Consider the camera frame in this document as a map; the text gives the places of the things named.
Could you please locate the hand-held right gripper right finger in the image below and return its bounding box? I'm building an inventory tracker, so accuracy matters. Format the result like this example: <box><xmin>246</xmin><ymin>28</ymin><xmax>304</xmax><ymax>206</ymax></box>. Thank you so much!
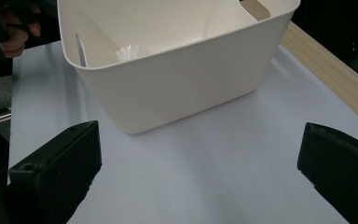
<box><xmin>296</xmin><ymin>121</ymin><xmax>358</xmax><ymax>224</ymax></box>

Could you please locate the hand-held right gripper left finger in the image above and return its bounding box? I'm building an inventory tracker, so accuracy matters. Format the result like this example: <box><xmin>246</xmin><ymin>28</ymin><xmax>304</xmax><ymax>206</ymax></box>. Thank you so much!
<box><xmin>7</xmin><ymin>120</ymin><xmax>103</xmax><ymax>224</ymax></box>

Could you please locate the white plastic storage bin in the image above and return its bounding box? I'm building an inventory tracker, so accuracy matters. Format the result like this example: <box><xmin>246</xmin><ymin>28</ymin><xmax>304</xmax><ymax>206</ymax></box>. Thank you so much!
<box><xmin>56</xmin><ymin>0</ymin><xmax>302</xmax><ymax>135</ymax></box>

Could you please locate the white table mat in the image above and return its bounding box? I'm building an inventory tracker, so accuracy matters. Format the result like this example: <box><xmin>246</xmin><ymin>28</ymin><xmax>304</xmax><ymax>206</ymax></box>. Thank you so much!
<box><xmin>7</xmin><ymin>40</ymin><xmax>358</xmax><ymax>224</ymax></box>

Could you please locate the metal floor rail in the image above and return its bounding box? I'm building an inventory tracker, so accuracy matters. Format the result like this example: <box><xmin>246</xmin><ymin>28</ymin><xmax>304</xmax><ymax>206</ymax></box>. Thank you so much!
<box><xmin>0</xmin><ymin>111</ymin><xmax>12</xmax><ymax>125</ymax></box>

